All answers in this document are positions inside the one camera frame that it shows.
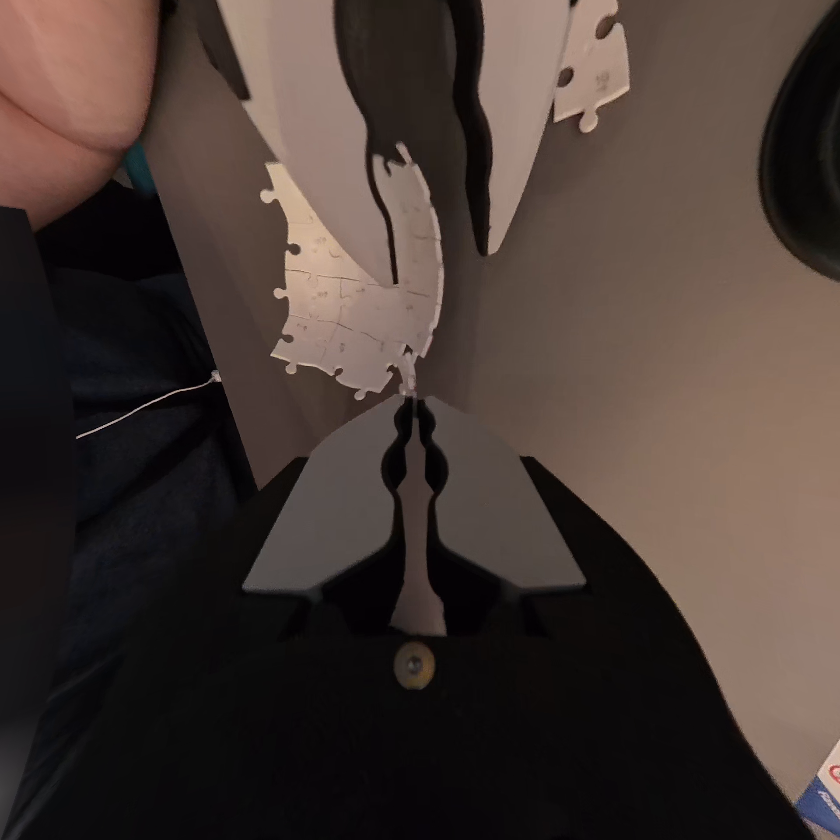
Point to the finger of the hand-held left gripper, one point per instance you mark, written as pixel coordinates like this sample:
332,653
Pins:
295,79
525,92

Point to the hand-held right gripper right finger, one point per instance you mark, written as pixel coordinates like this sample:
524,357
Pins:
505,525

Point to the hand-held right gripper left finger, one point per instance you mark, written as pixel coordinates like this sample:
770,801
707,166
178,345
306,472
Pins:
328,525

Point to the white puzzle piece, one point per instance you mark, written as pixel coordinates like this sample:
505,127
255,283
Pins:
412,378

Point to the assembled white puzzle section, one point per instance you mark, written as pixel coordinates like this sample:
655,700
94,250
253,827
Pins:
355,315

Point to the person's left forearm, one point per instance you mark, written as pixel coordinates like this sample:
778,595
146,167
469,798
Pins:
66,92

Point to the scattered loose puzzle pieces group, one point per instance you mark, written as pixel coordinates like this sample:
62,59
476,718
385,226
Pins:
597,79

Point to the black round ball stand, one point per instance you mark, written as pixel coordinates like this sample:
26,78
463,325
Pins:
807,158

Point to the white instruction leaflet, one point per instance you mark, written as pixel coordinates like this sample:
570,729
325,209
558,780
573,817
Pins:
820,801

